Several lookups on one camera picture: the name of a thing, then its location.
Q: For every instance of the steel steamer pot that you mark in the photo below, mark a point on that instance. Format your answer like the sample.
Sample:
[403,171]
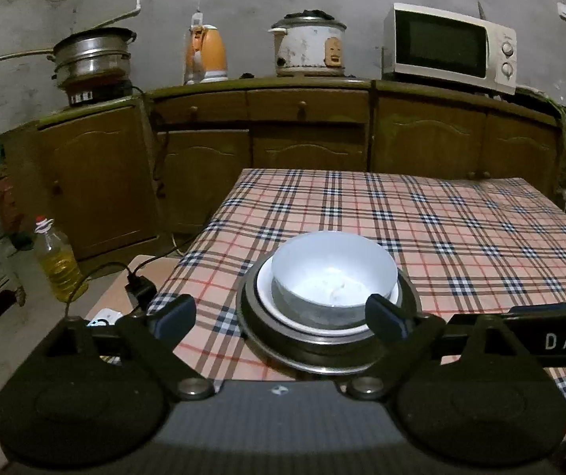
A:
[92,54]

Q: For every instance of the brown wooden cabinet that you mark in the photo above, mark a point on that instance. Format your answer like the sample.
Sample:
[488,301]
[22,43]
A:
[120,177]

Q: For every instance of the black power adapter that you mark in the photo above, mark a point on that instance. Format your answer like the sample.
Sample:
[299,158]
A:
[140,291]

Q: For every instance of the white microwave oven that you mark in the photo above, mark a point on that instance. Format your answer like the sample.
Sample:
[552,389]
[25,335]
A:
[458,49]

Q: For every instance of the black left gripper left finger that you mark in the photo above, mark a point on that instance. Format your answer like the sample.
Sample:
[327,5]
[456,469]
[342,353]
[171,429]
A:
[151,340]

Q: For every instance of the induction cooker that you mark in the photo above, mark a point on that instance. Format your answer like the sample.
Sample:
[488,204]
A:
[97,91]

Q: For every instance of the orange electric kettle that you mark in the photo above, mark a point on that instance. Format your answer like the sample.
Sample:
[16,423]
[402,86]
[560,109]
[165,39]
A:
[205,56]

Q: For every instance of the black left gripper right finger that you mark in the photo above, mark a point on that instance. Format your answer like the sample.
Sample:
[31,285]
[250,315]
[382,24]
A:
[407,339]

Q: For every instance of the plaid checkered tablecloth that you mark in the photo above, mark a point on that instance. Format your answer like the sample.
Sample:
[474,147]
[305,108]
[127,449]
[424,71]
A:
[466,246]

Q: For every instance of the cooking oil bottle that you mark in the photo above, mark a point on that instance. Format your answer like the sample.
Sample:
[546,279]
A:
[58,261]

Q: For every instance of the small steel bowl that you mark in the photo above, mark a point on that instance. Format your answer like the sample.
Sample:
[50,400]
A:
[275,306]

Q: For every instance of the small white shallow bowl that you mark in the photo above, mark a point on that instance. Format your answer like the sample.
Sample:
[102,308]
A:
[331,292]

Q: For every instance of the white deep porcelain bowl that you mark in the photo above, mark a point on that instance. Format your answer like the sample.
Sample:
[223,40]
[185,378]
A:
[321,244]

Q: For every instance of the white rice cooker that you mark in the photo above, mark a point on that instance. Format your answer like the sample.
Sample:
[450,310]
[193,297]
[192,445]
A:
[308,43]

